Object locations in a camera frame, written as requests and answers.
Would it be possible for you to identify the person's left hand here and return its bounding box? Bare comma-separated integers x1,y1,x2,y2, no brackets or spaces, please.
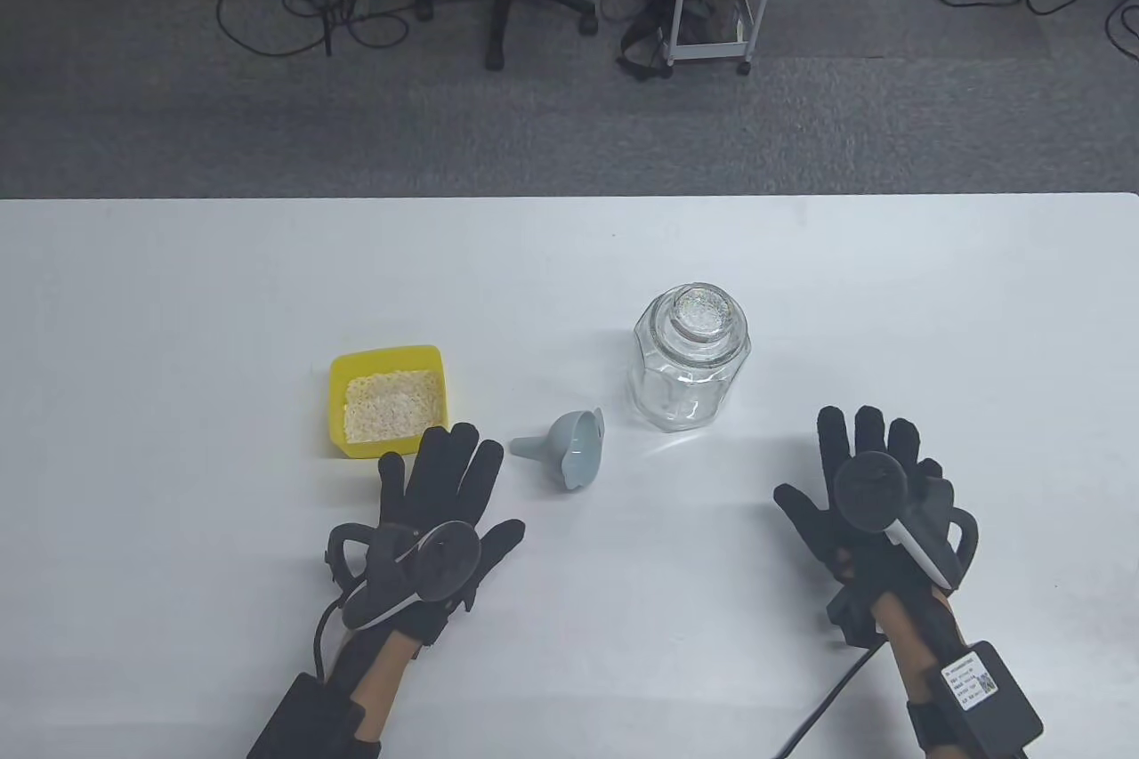
378,423,527,646

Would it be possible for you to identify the person's right hand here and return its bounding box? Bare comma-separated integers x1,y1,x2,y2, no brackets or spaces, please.
772,406,957,604

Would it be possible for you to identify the white rice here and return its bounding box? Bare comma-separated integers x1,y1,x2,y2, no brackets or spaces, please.
343,368,444,444

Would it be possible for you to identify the yellow plastic container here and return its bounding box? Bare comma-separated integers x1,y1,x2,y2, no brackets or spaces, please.
327,343,447,460

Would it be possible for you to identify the grey-blue plastic funnel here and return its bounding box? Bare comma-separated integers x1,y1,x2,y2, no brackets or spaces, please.
509,408,607,492

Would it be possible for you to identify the clear glass jar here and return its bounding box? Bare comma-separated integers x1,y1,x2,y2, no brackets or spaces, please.
629,283,752,433

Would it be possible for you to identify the clear glass jar lid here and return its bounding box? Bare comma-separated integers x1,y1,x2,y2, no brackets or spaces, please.
663,283,745,343

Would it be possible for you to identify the person's right forearm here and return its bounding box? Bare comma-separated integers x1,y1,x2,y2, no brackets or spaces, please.
868,588,973,707

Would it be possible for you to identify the black and white controller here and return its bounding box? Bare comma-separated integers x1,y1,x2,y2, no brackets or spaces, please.
324,521,482,629
833,451,981,592

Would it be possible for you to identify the black sensor box white label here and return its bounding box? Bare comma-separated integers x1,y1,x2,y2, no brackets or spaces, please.
938,641,1045,759

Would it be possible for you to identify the plain black sensor box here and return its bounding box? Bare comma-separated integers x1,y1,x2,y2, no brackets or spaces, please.
246,674,384,759

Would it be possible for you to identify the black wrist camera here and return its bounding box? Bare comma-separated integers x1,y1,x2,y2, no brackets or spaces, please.
825,577,892,647

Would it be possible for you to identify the black cable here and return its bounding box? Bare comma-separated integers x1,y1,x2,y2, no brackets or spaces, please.
772,642,884,759
311,592,350,682

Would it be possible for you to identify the black wrist strap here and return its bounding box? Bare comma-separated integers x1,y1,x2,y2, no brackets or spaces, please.
907,699,980,759

